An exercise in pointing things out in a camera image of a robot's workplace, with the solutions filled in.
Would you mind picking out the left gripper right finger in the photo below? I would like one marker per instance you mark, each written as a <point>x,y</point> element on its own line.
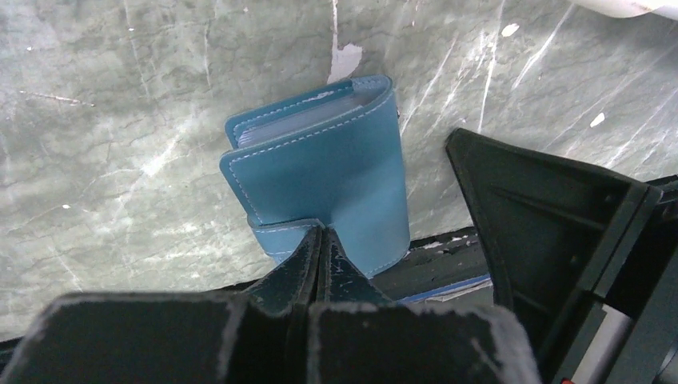
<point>356,335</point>

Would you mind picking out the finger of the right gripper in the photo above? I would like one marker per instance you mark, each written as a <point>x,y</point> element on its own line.
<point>586,259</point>

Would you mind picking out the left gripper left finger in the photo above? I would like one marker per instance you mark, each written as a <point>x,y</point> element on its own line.
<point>218,336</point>

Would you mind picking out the blue card holder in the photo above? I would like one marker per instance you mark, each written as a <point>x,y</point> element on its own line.
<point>330,157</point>

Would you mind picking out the white PVC pipe frame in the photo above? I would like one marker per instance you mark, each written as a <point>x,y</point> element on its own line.
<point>631,8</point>

